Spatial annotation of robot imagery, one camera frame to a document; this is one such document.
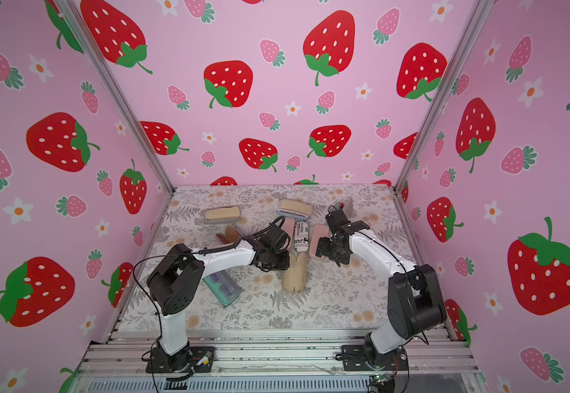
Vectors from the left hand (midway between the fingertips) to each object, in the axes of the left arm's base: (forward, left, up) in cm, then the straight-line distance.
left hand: (291, 265), depth 92 cm
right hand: (+1, -17, +6) cm, 18 cm away
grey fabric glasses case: (+24, +32, 0) cm, 40 cm away
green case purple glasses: (-11, +23, +5) cm, 26 cm away
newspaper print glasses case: (+14, -4, +1) cm, 14 cm away
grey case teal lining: (+27, -24, +5) cm, 36 cm away
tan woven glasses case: (-5, -1, -1) cm, 5 cm away
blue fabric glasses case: (+29, -1, 0) cm, 29 cm away
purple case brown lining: (+13, +26, 0) cm, 29 cm away
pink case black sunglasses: (+17, -11, -1) cm, 20 cm away
